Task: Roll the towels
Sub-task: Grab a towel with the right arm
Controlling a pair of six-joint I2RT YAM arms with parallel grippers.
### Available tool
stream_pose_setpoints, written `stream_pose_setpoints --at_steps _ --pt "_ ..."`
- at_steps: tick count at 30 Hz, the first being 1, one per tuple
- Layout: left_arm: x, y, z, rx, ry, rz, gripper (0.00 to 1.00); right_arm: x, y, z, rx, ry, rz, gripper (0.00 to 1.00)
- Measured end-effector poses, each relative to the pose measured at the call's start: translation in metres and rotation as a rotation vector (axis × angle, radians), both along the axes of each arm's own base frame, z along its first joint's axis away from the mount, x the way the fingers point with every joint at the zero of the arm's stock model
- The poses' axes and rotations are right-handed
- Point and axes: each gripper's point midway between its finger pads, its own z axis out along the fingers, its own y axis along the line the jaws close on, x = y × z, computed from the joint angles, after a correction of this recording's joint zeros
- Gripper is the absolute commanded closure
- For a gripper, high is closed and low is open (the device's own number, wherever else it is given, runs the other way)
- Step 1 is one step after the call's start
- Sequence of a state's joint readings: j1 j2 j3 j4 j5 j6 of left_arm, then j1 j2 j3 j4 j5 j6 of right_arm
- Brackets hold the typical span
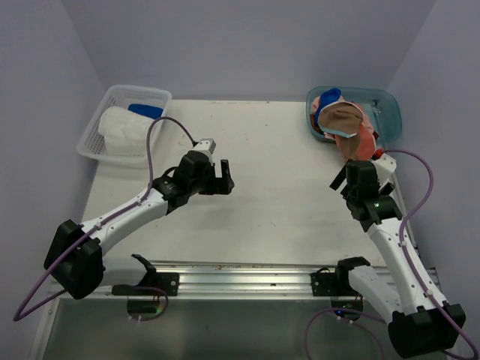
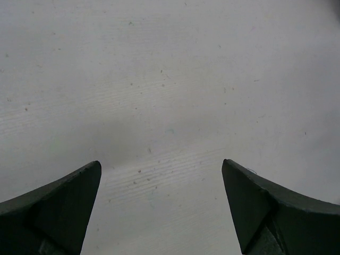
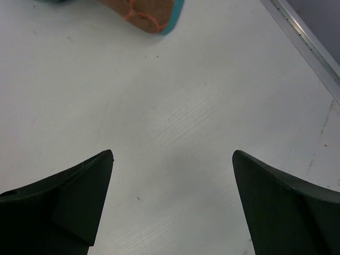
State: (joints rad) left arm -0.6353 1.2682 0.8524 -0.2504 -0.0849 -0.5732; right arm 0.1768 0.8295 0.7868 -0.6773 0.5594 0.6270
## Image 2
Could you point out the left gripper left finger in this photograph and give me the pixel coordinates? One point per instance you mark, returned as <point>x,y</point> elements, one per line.
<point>53,218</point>

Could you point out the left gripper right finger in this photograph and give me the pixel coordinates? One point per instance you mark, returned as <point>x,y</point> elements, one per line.
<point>271,219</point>

